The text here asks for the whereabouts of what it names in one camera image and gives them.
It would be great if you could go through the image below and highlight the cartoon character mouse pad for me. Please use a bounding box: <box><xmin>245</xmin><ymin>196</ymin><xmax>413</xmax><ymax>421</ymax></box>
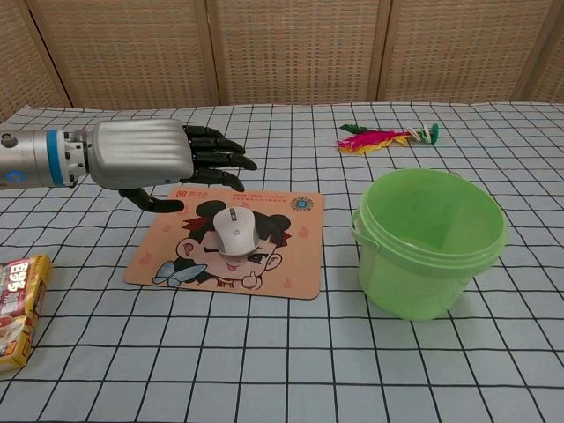
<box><xmin>123</xmin><ymin>186</ymin><xmax>325</xmax><ymax>301</ymax></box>

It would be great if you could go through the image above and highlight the yellow food box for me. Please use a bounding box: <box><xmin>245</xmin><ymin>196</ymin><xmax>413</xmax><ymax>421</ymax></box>
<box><xmin>0</xmin><ymin>252</ymin><xmax>54</xmax><ymax>375</ymax></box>

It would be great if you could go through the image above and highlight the white computer mouse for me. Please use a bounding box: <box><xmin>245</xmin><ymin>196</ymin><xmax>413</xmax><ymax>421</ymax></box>
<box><xmin>212</xmin><ymin>206</ymin><xmax>261</xmax><ymax>257</ymax></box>

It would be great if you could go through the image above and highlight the woven folding screen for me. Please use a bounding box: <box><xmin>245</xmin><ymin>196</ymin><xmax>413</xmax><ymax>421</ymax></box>
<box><xmin>0</xmin><ymin>0</ymin><xmax>564</xmax><ymax>125</ymax></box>

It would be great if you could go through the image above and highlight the colourful feather shuttlecock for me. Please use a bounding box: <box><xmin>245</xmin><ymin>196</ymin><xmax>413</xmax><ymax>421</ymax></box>
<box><xmin>337</xmin><ymin>122</ymin><xmax>442</xmax><ymax>157</ymax></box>

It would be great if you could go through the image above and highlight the green plastic bucket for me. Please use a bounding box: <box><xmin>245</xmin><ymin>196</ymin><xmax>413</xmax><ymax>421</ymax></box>
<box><xmin>349</xmin><ymin>168</ymin><xmax>508</xmax><ymax>322</ymax></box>

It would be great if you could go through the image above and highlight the checked grey tablecloth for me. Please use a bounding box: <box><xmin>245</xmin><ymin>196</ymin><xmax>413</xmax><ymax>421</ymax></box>
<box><xmin>0</xmin><ymin>100</ymin><xmax>564</xmax><ymax>423</ymax></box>

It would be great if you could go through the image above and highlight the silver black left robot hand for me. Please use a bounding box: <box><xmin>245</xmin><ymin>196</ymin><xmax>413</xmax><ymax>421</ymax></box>
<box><xmin>63</xmin><ymin>119</ymin><xmax>258</xmax><ymax>214</ymax></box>

